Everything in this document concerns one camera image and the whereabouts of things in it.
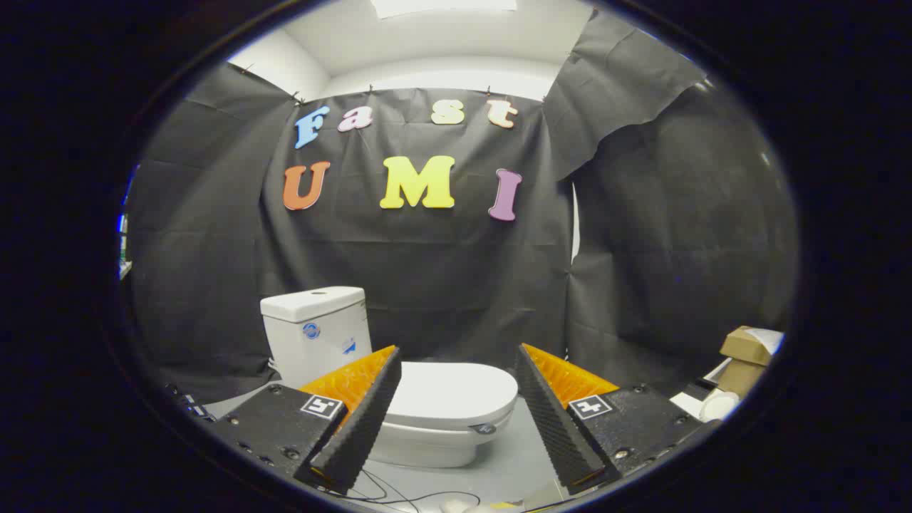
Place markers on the brown cardboard box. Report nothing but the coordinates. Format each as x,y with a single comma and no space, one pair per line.
744,345
739,377

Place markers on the ceiling light panel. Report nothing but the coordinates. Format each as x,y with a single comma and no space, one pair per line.
442,6

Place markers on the white toilet lid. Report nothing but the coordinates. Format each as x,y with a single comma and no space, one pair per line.
449,392

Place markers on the white paper roll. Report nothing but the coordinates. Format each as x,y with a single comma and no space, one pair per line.
719,406

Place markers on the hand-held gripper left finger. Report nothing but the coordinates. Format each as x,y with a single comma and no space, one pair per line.
360,427

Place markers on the black backdrop cloth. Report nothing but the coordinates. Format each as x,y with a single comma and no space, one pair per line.
442,271

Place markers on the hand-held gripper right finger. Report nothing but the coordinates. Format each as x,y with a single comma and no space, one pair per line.
556,427

